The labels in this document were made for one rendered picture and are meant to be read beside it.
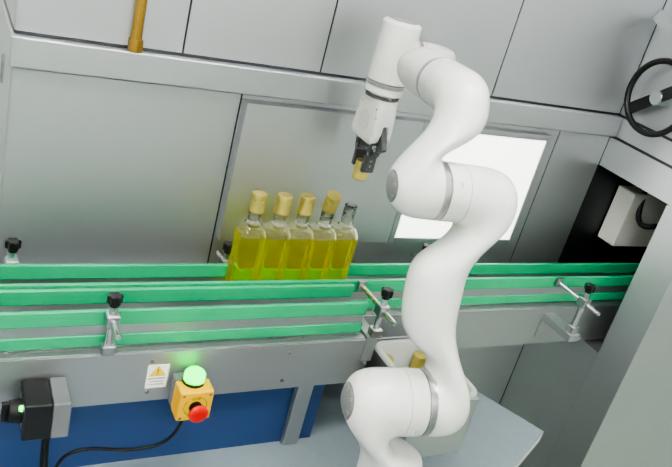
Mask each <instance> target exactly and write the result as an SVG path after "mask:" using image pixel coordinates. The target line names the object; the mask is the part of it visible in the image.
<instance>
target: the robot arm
mask: <svg viewBox="0 0 672 467"><path fill-rule="evenodd" d="M421 30H422V28H421V26H420V25H418V24H417V23H415V22H412V21H410V20H407V19H403V18H399V17H394V16H386V17H384V18H383V20H382V23H381V27H380V31H379V35H378V38H377V42H376V46H375V49H374V53H373V57H372V60H371V64H370V68H369V72H368V75H367V79H366V83H365V86H364V87H365V89H366V90H365V91H364V93H363V95H362V97H361V100H360V102H359V105H358V108H357V111H356V114H355V117H354V120H353V124H352V130H353V131H354V133H355V134H356V142H355V151H354V154H353V158H352V161H351V163H352V164H353V165H355V163H356V159H357V158H363V160H362V163H361V167H360V172H363V173H372V172H373V170H374V166H375V163H376V159H377V158H378V157H379V155H380V154H381V153H384V152H386V151H387V144H388V142H389V140H390V137H391V134H392V130H393V126H394V121H395V117H396V111H397V104H398V103H397V102H398V101H399V98H402V95H403V92H404V88H406V89H408V90H409V91H410V92H412V93H413V94H414V95H416V96H417V97H418V98H419V99H421V100H422V101H423V102H425V103H426V104H428V105H429V106H431V107H432V108H433V109H434V113H433V117H432V119H431V121H430V123H429V125H428V127H427V128H426V129H425V131H424V132H423V133H422V134H421V135H420V136H419V137H418V138H417V139H416V140H415V141H414V142H413V143H412V144H411V145H410V146H409V147H408V148H407V149H406V150H405V151H404V152H403V153H402V154H401V155H400V157H399V158H398V159H397V160H396V161H395V162H394V164H393V165H392V167H391V169H390V171H389V173H388V176H387V180H386V193H387V198H388V200H389V202H390V204H391V206H392V207H393V208H394V209H395V210H396V211H397V212H398V213H400V214H402V215H404V216H407V217H411V218H416V219H424V220H433V221H443V222H452V225H451V227H450V229H449V230H448V231H447V232H446V233H445V234H444V235H443V236H442V237H441V238H440V239H438V240H437V241H436V242H434V243H433V244H431V245H429V246H428V247H426V248H425V249H424V250H422V251H421V252H420V253H418V254H417V255H416V256H415V258H414V259H413V261H412V262H411V264H410V267H409V270H408V273H407V277H406V282H405V287H404V292H403V298H402V306H401V317H402V323H403V327H404V329H405V331H406V333H407V335H408V337H409V338H410V339H411V340H412V342H413V343H414V344H415V345H416V346H417V347H418V348H420V349H421V350H422V351H423V352H424V354H425V357H426V361H425V364H424V366H423V367H422V368H400V367H370V368H364V369H361V370H358V371H356V372H355V373H353V374H352V375H351V376H350V377H349V378H348V380H347V381H346V383H345V385H344V387H343V388H342V392H341V400H340V403H341V408H342V412H343V415H344V417H345V420H346V422H347V424H348V426H349V428H350V430H351V431H352V433H353V435H354V436H355V438H356V439H357V441H358V443H359V446H360V455H359V459H358V463H357V467H423V463H422V458H421V456H420V454H419V452H418V451H417V450H416V449H415V448H414V447H413V446H412V445H411V444H409V443H408V442H406V441H404V440H402V439H401V438H399V437H441V436H447V435H450V434H453V433H455V432H457V431H458V430H459V429H460V428H461V427H462V426H463V425H464V424H465V422H466V420H467V418H468V415H469V411H470V396H469V390H468V386H467V383H466V379H465V376H464V373H463V370H462V367H461V363H460V359H459V355H458V350H457V344H456V324H457V317H458V313H459V308H460V304H461V300H462V295H463V291H464V287H465V283H466V280H467V277H468V274H469V272H470V270H471V269H472V267H473V266H474V264H475V263H476V262H477V260H478V259H479V258H480V257H481V256H482V255H483V254H484V253H485V252H486V251H487V250H488V249H489V248H490V247H491V246H493V245H494V244H495V243H496V242H497V241H498V240H499V239H500V238H501V237H502V236H503V235H504V234H505V233H506V232H507V230H508V229H509V228H510V226H511V224H512V222H513V220H514V218H515V215H516V212H517V207H518V196H517V192H516V188H515V186H514V184H513V183H512V181H511V180H510V178H509V177H508V176H506V175H505V174H504V173H502V172H501V171H499V170H496V169H492V168H488V167H483V166H477V165H470V164H463V163H455V162H447V161H443V160H442V158H443V157H444V156H445V155H447V154H448V153H450V152H451V151H453V150H455V149H457V148H459V147H461V146H463V145H464V144H466V143H468V142H470V141H471V140H472V139H474V138H475V137H476V136H477V135H478V134H479V133H480V132H481V131H482V130H483V128H484V126H485V124H486V122H487V119H488V115H489V108H490V95H489V90H488V87H487V84H486V82H485V81H484V79H483V78H482V77H481V76H480V75H479V74H478V73H476V72H475V71H473V70H471V69H470V68H468V67H466V66H464V65H462V64H460V63H458V62H456V57H455V54H454V52H453V51H452V50H450V49H448V48H446V47H444V46H441V45H438V44H434V43H430V42H425V41H420V40H419V37H420V34H421ZM377 141H378V143H376V142H377ZM372 146H376V148H373V149H372Z"/></svg>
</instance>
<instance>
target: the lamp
mask: <svg viewBox="0 0 672 467"><path fill-rule="evenodd" d="M205 377H206V373H205V371H204V369H203V368H201V367H199V366H190V367H188V368H187V369H186V370H185V372H184V376H183V379H182V381H183V384H184V385H185V386H187V387H189V388H194V389H196V388H201V387H203V386H204V384H205Z"/></svg>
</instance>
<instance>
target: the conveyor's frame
mask: <svg viewBox="0 0 672 467"><path fill-rule="evenodd" d="M621 303H622V301H611V302H591V303H590V305H591V306H593V307H594V308H595V309H596V310H598V311H599V312H600V313H601V314H600V316H597V315H595V314H594V313H593V312H592V311H590V310H589V309H584V310H583V312H582V315H581V317H580V319H579V322H578V324H577V326H578V327H579V330H578V332H577V333H578V334H580V338H579V340H589V339H603V338H605V337H606V335H607V333H608V331H609V329H610V326H611V324H612V322H613V320H614V318H615V316H616V313H617V311H618V309H619V307H620V305H621ZM577 308H578V305H577V304H576V303H558V304H531V305H504V306H477V307H460V308H459V313H458V317H457V324H456V344H457V349H463V348H477V347H491V346H505V345H519V344H533V343H547V342H561V341H566V340H565V339H564V338H563V337H562V336H560V335H559V334H558V333H557V332H556V331H555V330H554V329H553V328H550V331H549V333H548V335H547V336H534V335H535V332H536V330H537V328H538V325H539V323H540V320H542V318H543V316H544V314H546V313H555V314H556V315H557V316H559V317H560V318H561V319H562V320H563V321H564V322H566V323H571V322H572V320H573V317H574V315H575V313H576V311H577ZM389 314H390V316H391V317H392V318H393V319H394V320H395V321H396V323H397V325H396V326H394V327H393V326H392V325H391V324H390V323H389V322H388V320H387V319H386V318H385V317H383V319H382V323H381V326H380V328H381V329H382V330H383V333H382V336H381V338H390V337H407V336H408V335H407V333H406V331H405V329H404V327H403V323H402V317H401V309H397V310H390V311H389ZM365 342H366V339H365V337H364V336H363V335H362V334H360V335H342V336H324V337H306V338H288V339H270V340H252V341H234V342H216V343H197V344H179V345H161V346H143V347H125V348H116V350H117V351H118V355H111V356H97V355H96V352H97V351H100V349H89V347H88V350H71V351H53V352H47V350H46V352H34V353H25V350H24V353H16V354H2V351H1V354H0V414H1V403H2V402H3V401H9V400H11V399H16V398H20V389H21V381H22V380H24V379H38V378H48V379H50V378H52V377H66V378H67V382H68V386H69V391H70V396H71V400H72V407H82V406H93V405H104V404H115V403H126V402H137V401H148V400H159V399H168V395H169V390H170V384H171V379H172V374H173V373H178V372H185V370H186V369H187V368H188V367H190V366H199V367H201V368H203V369H204V371H205V372H206V374H207V376H208V379H209V380H210V383H211V385H212V387H213V389H214V395H215V394H226V393H237V392H248V391H259V390H270V389H281V388H292V387H295V388H294V392H293V395H292V399H291V403H290V406H289V410H288V413H287V417H286V421H285V424H284V428H283V431H282V435H281V439H280V442H281V444H282V445H291V444H297V442H298V439H299V435H300V432H301V428H302V425H303V421H304V418H305V414H306V411H307V408H308V404H309V401H310V397H311V394H312V390H313V387H314V385H325V384H336V383H346V381H347V380H348V378H349V377H350V376H351V375H352V374H353V373H355V372H356V371H357V367H358V364H359V361H360V358H361V355H362V351H363V348H364V345H365Z"/></svg>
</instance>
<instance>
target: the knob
mask: <svg viewBox="0 0 672 467"><path fill-rule="evenodd" d="M20 405H22V399H21V398H16V399H11V400H9V401H3V402H2V403H1V414H0V422H7V421H8V422H9V423H21V421H22V412H20V411H19V406H20Z"/></svg>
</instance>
